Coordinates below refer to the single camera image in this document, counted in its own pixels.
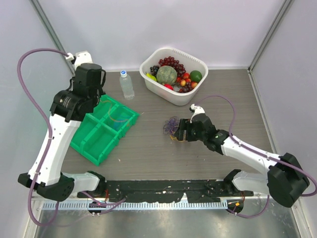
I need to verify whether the clear water bottle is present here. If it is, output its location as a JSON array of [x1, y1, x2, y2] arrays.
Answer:
[[119, 70, 135, 100]]

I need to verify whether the purple thin cable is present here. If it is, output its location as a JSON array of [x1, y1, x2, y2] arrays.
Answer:
[[162, 115, 181, 136]]

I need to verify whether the cherry cluster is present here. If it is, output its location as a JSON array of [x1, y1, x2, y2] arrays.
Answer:
[[176, 72, 199, 93]]

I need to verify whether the red thin cable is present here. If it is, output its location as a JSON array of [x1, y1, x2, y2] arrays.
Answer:
[[100, 99, 118, 123]]

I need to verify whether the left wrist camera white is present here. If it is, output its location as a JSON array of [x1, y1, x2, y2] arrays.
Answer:
[[65, 51, 93, 70]]

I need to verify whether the white plastic basket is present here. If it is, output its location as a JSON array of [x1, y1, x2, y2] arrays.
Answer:
[[139, 47, 208, 106]]

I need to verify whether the green round melon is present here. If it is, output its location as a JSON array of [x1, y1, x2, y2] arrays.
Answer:
[[156, 66, 177, 85]]

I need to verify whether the red grape bunch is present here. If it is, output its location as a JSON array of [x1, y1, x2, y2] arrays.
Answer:
[[158, 56, 186, 77]]

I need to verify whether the green lime fruit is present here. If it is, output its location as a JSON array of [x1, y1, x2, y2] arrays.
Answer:
[[190, 70, 203, 83]]

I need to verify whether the green compartment tray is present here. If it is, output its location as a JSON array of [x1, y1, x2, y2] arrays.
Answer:
[[70, 95, 140, 166]]

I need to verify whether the dark grape bunch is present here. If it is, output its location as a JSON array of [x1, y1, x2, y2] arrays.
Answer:
[[150, 65, 159, 76]]

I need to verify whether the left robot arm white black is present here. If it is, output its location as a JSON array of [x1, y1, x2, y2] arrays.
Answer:
[[18, 63, 106, 202]]

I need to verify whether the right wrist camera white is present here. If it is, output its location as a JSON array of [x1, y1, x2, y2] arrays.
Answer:
[[190, 104, 207, 123]]

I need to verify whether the slotted white cable duct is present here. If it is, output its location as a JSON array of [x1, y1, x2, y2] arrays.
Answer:
[[43, 200, 228, 211]]

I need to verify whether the yellow banana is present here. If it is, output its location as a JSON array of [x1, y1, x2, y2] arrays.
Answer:
[[146, 73, 157, 82]]

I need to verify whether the yellow thin cable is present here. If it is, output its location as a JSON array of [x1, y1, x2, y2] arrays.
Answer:
[[169, 133, 186, 143]]

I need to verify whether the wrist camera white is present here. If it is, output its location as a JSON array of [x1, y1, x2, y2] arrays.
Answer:
[[65, 51, 93, 70], [190, 104, 207, 123]]

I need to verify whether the red apple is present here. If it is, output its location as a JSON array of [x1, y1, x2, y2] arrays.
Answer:
[[164, 84, 174, 91]]

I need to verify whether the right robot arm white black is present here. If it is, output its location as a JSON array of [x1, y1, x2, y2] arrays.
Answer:
[[174, 114, 310, 208]]

